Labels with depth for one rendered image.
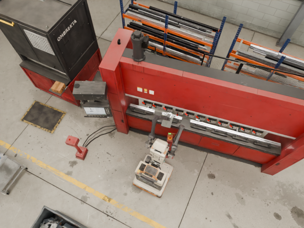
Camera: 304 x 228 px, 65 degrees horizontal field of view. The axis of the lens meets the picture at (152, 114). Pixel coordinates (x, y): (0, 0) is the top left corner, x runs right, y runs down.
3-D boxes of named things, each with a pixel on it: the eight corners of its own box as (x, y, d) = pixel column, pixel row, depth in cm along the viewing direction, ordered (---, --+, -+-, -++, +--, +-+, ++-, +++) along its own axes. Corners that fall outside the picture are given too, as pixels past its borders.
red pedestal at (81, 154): (75, 158, 519) (63, 144, 446) (80, 147, 530) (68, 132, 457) (83, 160, 516) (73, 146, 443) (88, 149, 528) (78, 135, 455)
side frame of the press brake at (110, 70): (117, 131, 549) (98, 67, 347) (129, 101, 588) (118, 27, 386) (127, 134, 546) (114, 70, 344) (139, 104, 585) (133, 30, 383)
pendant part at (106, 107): (87, 116, 427) (82, 106, 396) (87, 111, 433) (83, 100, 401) (111, 117, 427) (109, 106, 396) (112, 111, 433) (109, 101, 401)
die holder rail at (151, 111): (130, 108, 479) (129, 105, 470) (130, 105, 481) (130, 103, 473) (154, 114, 472) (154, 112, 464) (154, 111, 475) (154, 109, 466)
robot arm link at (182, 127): (180, 123, 402) (186, 125, 401) (179, 124, 415) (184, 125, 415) (170, 148, 398) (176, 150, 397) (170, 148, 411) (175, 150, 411)
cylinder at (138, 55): (130, 60, 353) (127, 36, 312) (135, 48, 365) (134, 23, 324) (151, 65, 349) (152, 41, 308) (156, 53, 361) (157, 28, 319)
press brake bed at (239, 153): (129, 130, 551) (125, 113, 478) (131, 123, 560) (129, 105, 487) (260, 168, 512) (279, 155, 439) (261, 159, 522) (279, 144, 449)
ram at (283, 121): (125, 95, 438) (120, 67, 367) (126, 92, 441) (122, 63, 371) (294, 139, 399) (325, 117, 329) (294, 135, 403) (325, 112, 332)
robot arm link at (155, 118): (150, 117, 387) (155, 119, 383) (155, 114, 397) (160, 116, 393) (147, 138, 412) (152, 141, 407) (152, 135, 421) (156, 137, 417)
